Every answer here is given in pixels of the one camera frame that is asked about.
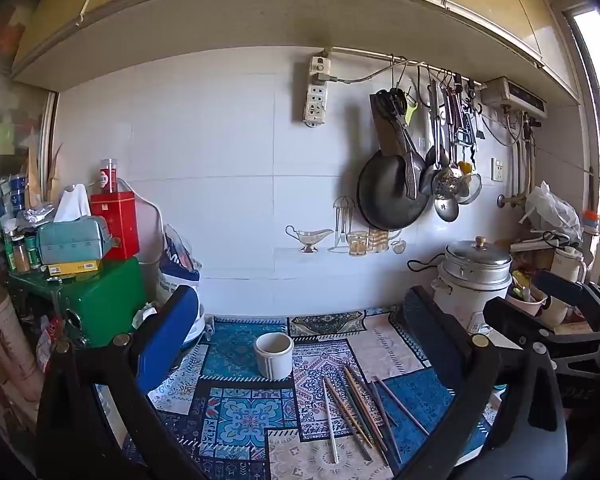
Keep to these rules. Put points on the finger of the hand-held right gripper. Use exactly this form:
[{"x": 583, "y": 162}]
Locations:
[
  {"x": 515, "y": 317},
  {"x": 565, "y": 287}
]

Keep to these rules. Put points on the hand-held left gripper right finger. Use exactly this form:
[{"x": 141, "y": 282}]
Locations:
[{"x": 435, "y": 340}]

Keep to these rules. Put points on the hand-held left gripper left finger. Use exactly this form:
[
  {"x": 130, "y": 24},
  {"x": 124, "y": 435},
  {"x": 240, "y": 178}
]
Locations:
[{"x": 167, "y": 330}]

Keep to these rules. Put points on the grey chopstick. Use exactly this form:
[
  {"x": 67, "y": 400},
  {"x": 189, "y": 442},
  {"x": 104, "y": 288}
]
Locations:
[{"x": 385, "y": 422}]

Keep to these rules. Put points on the yellow chopstick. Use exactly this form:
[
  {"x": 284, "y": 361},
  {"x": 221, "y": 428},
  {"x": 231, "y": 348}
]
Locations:
[
  {"x": 347, "y": 410},
  {"x": 364, "y": 406}
]

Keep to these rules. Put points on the white ceramic utensil cup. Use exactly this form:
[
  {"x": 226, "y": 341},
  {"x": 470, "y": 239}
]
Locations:
[{"x": 274, "y": 360}]

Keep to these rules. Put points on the green chopstick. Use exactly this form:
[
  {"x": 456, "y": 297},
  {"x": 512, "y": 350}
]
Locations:
[{"x": 356, "y": 424}]

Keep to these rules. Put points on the white chopstick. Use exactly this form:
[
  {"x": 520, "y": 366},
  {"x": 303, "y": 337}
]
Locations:
[{"x": 330, "y": 420}]

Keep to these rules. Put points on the pink bowl with utensils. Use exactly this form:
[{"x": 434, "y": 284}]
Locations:
[{"x": 527, "y": 302}]

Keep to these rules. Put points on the white electric kettle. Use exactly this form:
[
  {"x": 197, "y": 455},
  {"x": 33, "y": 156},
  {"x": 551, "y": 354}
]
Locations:
[{"x": 567, "y": 262}]

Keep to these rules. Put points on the white rice cooker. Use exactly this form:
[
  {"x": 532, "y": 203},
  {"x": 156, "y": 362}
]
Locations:
[{"x": 460, "y": 300}]

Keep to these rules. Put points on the white and blue sack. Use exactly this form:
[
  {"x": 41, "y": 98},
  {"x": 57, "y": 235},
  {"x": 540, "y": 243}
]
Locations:
[{"x": 177, "y": 265}]

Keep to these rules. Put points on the steel pot with lid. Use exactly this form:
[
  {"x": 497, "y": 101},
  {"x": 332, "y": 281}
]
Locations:
[{"x": 477, "y": 260}]

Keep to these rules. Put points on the green metal box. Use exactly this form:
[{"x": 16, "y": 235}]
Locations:
[{"x": 105, "y": 300}]

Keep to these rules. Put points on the white plastic bag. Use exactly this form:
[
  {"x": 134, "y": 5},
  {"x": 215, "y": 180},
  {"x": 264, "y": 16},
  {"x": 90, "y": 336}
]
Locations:
[{"x": 555, "y": 210}]

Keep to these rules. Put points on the patterned blue patchwork mat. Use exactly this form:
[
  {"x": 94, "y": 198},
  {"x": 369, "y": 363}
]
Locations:
[{"x": 240, "y": 410}]

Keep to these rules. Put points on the yellow flat box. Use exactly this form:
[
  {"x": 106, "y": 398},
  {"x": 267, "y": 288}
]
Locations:
[{"x": 72, "y": 267}]

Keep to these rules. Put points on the red tin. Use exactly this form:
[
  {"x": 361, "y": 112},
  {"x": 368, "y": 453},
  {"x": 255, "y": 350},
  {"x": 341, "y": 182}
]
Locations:
[{"x": 116, "y": 225}]

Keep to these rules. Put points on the teal tissue box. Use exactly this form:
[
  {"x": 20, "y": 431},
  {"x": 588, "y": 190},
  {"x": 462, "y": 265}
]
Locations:
[{"x": 72, "y": 242}]

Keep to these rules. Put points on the steel mesh strainer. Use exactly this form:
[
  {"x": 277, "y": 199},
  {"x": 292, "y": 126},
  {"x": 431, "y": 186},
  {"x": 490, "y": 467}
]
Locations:
[{"x": 471, "y": 187}]

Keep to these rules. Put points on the black wok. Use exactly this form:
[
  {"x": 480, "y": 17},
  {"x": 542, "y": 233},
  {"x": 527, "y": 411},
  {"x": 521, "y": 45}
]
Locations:
[{"x": 387, "y": 195}]

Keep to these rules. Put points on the steel slotted skimmer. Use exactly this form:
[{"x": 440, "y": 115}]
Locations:
[{"x": 447, "y": 180}]

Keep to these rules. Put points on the beige paper roll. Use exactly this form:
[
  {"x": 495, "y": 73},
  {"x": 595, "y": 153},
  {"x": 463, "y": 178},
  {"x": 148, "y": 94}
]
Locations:
[{"x": 5, "y": 340}]

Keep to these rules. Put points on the spice jar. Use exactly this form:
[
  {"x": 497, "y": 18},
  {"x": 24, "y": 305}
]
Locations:
[{"x": 21, "y": 257}]

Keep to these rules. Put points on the red label jar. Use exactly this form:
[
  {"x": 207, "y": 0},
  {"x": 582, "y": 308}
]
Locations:
[{"x": 108, "y": 177}]

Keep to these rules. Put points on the window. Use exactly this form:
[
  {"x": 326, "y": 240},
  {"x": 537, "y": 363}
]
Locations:
[{"x": 597, "y": 110}]

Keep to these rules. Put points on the white water heater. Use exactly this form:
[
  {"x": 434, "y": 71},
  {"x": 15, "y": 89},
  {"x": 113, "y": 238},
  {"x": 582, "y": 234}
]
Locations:
[{"x": 515, "y": 95}]

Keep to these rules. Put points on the wooden cutting board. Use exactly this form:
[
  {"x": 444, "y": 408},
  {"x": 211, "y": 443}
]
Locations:
[{"x": 386, "y": 125}]

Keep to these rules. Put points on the yellow-green peeler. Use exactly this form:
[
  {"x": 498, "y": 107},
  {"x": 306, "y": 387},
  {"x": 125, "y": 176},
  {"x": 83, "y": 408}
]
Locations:
[{"x": 411, "y": 110}]

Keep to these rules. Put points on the black scissors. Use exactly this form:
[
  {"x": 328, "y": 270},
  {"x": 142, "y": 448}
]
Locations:
[{"x": 397, "y": 101}]

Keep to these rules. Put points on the white power strip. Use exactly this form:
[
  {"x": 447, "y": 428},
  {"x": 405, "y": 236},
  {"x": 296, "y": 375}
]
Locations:
[{"x": 315, "y": 105}]

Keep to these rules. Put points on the brass wall faucet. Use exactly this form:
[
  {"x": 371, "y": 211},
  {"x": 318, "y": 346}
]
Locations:
[{"x": 512, "y": 201}]

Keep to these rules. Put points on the white wall outlet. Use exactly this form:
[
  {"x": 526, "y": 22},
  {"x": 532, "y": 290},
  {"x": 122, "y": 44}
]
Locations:
[{"x": 498, "y": 169}]

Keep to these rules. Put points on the kitchenware wall sticker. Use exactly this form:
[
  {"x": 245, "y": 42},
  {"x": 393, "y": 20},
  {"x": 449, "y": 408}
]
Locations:
[{"x": 345, "y": 235}]

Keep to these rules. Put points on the metal hanging rail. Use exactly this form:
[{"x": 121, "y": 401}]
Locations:
[{"x": 380, "y": 55}]

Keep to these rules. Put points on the white wall plug adapter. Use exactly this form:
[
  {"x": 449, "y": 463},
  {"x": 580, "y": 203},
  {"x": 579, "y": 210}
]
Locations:
[{"x": 319, "y": 67}]

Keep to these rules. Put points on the yellow wall cabinet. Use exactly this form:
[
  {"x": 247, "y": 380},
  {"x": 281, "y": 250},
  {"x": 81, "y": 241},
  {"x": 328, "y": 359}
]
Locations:
[{"x": 280, "y": 5}]

